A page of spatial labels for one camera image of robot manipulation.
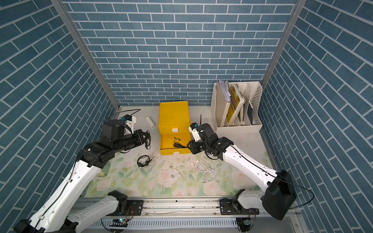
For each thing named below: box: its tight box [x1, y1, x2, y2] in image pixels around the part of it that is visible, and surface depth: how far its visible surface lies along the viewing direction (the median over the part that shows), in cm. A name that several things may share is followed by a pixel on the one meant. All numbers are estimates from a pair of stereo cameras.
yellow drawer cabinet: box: [158, 100, 192, 156], surface depth 89 cm
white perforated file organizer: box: [210, 81, 263, 134], surface depth 101 cm
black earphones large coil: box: [144, 129, 152, 150], surface depth 72 cm
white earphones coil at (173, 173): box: [167, 166, 183, 180], surface depth 87 cm
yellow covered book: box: [226, 83, 246, 126], surface depth 95 cm
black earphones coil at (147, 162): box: [136, 154, 153, 168], surface depth 91 cm
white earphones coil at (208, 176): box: [202, 168, 216, 184], surface depth 86 cm
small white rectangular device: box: [145, 116, 155, 129], surface depth 108 cm
